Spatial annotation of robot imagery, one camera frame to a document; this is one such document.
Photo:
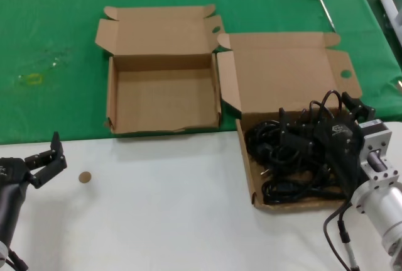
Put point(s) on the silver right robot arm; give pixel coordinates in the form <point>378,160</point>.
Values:
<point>377,202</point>

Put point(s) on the grey metal profile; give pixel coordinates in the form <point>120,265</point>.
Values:
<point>389,7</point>

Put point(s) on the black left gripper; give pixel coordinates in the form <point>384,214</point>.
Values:
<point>12,170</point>

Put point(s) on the green table cloth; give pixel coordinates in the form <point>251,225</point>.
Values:
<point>47,16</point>

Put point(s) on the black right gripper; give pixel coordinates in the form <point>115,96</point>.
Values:
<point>339,145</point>

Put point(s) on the open brown cardboard box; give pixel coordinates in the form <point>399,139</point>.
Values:
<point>163,95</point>
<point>282,73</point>

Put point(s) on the round brown cardboard disc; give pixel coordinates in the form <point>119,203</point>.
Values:
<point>84,177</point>

